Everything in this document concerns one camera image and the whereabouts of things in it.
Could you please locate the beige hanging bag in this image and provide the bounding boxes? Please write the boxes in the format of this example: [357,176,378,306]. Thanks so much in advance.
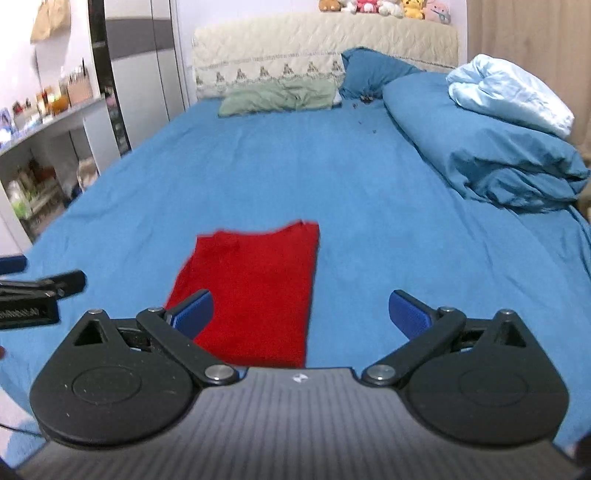
[30,0,71,45]

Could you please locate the blue fuzzy rug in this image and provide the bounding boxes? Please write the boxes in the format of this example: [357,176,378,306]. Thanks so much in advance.
[0,429,44,468]

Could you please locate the woven basket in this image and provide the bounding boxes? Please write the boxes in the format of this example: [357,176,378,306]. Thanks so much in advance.
[67,69,94,105]

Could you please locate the white desk with shelves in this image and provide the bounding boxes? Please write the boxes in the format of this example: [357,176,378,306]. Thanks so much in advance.
[0,95,123,245]

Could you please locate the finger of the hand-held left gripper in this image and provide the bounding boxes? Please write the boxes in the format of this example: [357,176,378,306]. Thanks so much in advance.
[0,270,88,300]
[0,255,27,277]

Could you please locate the white wardrobe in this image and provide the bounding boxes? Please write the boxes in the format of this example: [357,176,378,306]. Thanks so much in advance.
[105,0,191,154]

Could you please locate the small dark beads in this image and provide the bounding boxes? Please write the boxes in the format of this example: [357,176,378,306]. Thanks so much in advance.
[351,95,378,137]

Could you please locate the black cable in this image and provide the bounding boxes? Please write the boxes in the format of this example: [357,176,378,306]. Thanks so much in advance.
[0,422,41,437]

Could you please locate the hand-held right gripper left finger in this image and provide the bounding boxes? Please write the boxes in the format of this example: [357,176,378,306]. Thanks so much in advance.
[59,290,241,387]

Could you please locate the white plastic bag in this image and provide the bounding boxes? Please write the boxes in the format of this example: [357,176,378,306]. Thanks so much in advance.
[76,157,100,193]

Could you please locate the light blue blanket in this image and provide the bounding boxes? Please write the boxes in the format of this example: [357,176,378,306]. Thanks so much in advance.
[446,54,576,139]

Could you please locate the blue pillow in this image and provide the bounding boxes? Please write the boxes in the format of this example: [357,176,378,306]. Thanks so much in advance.
[341,47,424,103]

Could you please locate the bed with blue sheet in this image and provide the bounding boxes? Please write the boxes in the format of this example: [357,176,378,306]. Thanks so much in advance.
[0,69,591,462]

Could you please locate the blue duvet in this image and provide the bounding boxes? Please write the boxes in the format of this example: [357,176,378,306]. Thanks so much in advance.
[382,71,591,216]

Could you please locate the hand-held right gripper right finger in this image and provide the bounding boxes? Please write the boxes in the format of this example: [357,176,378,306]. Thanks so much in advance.
[361,290,539,387]

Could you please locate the row of plush toys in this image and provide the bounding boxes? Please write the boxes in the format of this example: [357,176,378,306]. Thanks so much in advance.
[318,0,452,23]

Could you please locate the cream embroidered headboard cover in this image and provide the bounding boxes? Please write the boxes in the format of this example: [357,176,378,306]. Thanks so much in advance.
[191,11,461,101]

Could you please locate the red knit sweater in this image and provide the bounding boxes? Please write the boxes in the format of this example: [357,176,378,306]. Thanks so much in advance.
[165,220,321,369]

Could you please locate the green pillow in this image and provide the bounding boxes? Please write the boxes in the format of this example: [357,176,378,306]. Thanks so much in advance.
[218,76,343,117]

